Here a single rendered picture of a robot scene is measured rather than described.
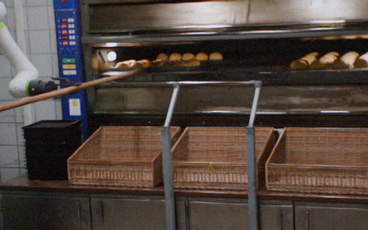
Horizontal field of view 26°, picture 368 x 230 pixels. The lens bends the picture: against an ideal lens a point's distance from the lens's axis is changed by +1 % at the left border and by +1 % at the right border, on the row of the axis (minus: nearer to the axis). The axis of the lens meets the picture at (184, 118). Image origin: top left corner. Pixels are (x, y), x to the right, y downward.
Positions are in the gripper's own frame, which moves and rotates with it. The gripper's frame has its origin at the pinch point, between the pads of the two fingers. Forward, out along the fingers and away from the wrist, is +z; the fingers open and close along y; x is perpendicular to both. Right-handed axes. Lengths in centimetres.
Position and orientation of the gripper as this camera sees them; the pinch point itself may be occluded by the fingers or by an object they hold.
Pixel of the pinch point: (75, 88)
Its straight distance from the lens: 435.6
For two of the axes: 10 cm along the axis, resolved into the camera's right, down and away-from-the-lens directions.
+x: -3.4, 1.6, -9.3
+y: 0.5, 9.9, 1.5
